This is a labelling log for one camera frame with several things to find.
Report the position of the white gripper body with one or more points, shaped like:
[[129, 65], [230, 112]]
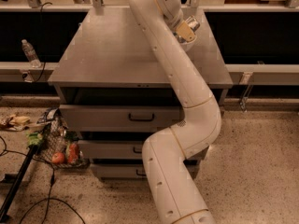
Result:
[[170, 7]]

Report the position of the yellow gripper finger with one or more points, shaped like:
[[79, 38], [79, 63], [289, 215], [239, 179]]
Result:
[[185, 32]]

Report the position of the silver redbull can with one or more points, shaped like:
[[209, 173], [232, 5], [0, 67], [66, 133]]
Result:
[[193, 23]]

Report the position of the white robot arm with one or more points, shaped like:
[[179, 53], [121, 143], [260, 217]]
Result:
[[197, 120]]

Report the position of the white ceramic bowl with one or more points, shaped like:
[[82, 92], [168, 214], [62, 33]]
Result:
[[187, 45]]

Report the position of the grey drawer cabinet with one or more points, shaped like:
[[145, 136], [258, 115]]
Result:
[[109, 62]]

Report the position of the top grey drawer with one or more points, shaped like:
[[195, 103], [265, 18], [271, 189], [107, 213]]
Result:
[[112, 118]]

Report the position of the grey drawer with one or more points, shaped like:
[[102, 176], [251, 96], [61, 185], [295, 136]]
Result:
[[114, 171], [112, 118], [101, 149]]

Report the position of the middle grey drawer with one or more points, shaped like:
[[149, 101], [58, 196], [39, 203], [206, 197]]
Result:
[[101, 149]]

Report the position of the clear plastic water bottle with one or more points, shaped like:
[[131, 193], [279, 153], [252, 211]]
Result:
[[30, 54]]

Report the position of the bottom grey drawer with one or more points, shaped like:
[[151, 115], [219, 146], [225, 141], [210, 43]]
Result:
[[114, 171]]

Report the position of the red snack bag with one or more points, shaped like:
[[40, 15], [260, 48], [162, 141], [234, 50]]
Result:
[[72, 153]]

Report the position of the red apple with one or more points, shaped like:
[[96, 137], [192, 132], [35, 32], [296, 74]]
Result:
[[58, 158]]

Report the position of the green snack bag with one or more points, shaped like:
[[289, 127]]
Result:
[[35, 139]]

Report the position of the crumpled snack wrapper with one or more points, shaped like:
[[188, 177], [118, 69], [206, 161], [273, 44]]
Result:
[[14, 123]]

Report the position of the black metal pole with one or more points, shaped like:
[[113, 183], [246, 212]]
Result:
[[16, 183]]

